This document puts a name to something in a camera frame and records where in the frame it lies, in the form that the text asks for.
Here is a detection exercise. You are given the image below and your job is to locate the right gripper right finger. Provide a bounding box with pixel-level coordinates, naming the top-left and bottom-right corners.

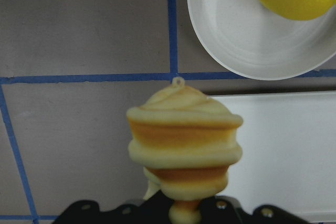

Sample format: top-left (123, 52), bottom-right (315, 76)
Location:
top-left (200, 197), bottom-right (236, 224)

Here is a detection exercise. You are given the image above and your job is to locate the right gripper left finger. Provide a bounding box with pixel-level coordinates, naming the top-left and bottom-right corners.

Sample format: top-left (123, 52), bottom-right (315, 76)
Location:
top-left (141, 191), bottom-right (174, 224)

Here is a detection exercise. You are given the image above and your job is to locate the spiral bread roll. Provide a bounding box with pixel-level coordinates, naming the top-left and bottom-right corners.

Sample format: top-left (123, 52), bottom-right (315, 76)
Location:
top-left (127, 77), bottom-right (243, 223)

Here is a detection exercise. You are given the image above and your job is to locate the white round plate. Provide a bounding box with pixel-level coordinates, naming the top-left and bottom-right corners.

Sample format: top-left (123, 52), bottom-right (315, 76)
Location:
top-left (187, 0), bottom-right (335, 80)

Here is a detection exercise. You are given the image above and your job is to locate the white rectangular tray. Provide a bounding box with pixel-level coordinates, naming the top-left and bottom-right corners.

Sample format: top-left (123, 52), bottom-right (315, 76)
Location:
top-left (216, 91), bottom-right (335, 222)

